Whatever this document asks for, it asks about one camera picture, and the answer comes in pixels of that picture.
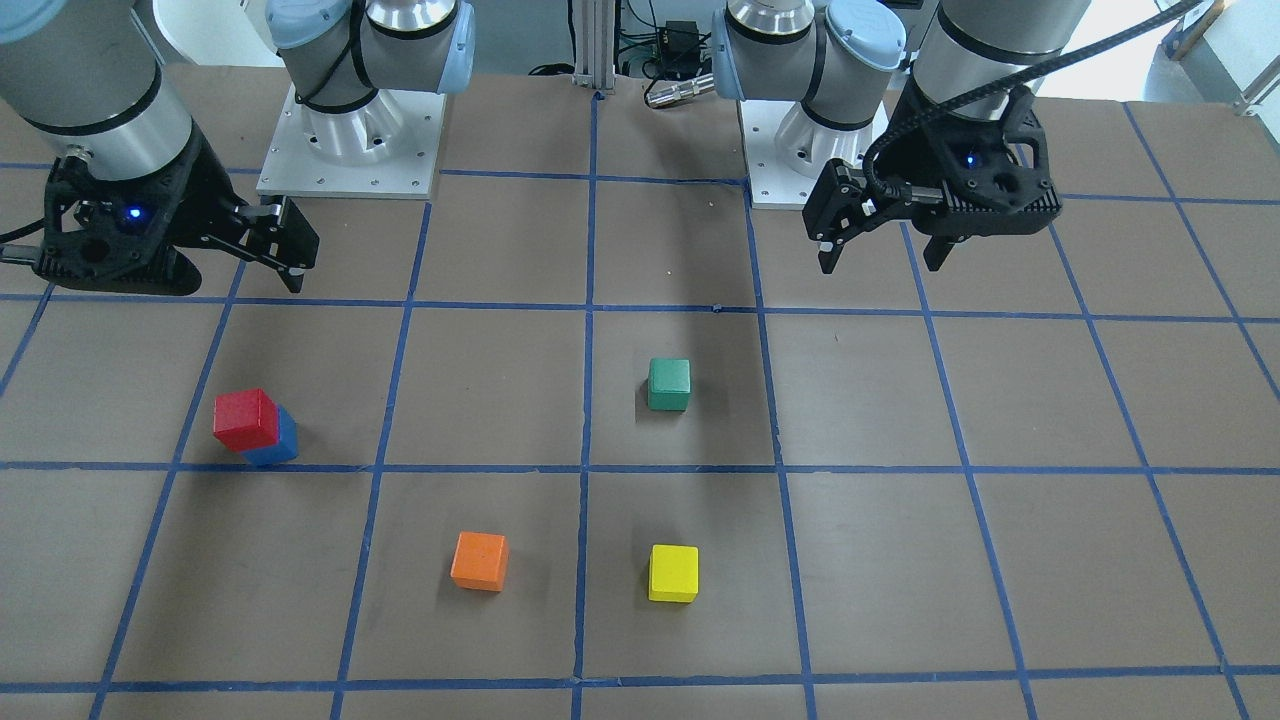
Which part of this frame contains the yellow wooden block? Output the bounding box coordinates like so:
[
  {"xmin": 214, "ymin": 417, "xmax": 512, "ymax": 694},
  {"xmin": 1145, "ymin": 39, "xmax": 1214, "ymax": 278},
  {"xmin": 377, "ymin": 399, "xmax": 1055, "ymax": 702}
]
[{"xmin": 646, "ymin": 544, "xmax": 700, "ymax": 603}]

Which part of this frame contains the silver metal connector plug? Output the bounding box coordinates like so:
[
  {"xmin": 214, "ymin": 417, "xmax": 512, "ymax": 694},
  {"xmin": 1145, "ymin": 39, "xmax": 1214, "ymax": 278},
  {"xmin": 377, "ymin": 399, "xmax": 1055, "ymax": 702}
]
[{"xmin": 643, "ymin": 73, "xmax": 716, "ymax": 110}]

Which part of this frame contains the orange wooden block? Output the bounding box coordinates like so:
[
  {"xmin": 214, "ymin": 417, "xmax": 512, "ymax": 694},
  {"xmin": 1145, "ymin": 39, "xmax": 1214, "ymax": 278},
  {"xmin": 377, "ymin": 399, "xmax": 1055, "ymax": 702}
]
[{"xmin": 449, "ymin": 530, "xmax": 509, "ymax": 592}]

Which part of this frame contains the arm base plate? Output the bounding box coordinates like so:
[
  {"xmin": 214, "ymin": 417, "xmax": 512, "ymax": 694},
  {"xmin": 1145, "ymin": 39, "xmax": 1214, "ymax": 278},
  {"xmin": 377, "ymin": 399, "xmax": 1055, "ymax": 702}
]
[
  {"xmin": 739, "ymin": 100, "xmax": 888, "ymax": 211},
  {"xmin": 256, "ymin": 90, "xmax": 449, "ymax": 201}
]

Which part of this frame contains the green wooden block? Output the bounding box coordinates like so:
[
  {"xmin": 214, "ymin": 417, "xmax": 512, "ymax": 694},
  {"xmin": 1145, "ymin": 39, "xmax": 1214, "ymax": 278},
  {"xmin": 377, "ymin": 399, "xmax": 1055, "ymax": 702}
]
[{"xmin": 646, "ymin": 357, "xmax": 692, "ymax": 413}]

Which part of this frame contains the red wooden block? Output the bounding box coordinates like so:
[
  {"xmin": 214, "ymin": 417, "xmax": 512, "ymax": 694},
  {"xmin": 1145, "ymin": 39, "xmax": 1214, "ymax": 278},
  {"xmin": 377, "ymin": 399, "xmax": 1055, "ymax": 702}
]
[{"xmin": 212, "ymin": 388, "xmax": 280, "ymax": 454}]

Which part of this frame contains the black electronics box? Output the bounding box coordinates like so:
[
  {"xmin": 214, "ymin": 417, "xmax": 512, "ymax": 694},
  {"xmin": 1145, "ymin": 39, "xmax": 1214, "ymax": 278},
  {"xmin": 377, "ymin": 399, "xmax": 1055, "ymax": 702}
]
[{"xmin": 657, "ymin": 20, "xmax": 701, "ymax": 65}]

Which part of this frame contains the blue wooden block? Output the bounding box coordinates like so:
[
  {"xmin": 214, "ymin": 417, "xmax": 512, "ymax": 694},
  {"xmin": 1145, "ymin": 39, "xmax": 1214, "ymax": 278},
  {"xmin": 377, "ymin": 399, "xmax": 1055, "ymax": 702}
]
[{"xmin": 238, "ymin": 405, "xmax": 300, "ymax": 468}]

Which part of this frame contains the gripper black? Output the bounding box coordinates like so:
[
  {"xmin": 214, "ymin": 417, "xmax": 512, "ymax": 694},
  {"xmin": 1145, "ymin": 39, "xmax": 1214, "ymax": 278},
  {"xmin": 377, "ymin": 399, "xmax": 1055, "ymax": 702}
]
[
  {"xmin": 164, "ymin": 129, "xmax": 320, "ymax": 293},
  {"xmin": 805, "ymin": 90, "xmax": 961, "ymax": 277}
]

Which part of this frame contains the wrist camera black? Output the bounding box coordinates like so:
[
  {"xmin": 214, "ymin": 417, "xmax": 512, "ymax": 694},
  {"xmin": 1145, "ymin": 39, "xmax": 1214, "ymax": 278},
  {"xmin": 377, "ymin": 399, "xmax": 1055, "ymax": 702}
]
[
  {"xmin": 882, "ymin": 88, "xmax": 1062, "ymax": 238},
  {"xmin": 32, "ymin": 154, "xmax": 202, "ymax": 296}
]

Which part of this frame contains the aluminium frame post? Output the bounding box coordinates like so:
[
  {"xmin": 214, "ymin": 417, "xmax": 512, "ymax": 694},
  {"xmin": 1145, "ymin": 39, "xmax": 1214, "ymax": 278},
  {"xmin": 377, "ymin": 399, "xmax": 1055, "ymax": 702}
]
[{"xmin": 570, "ymin": 1, "xmax": 618, "ymax": 95}]

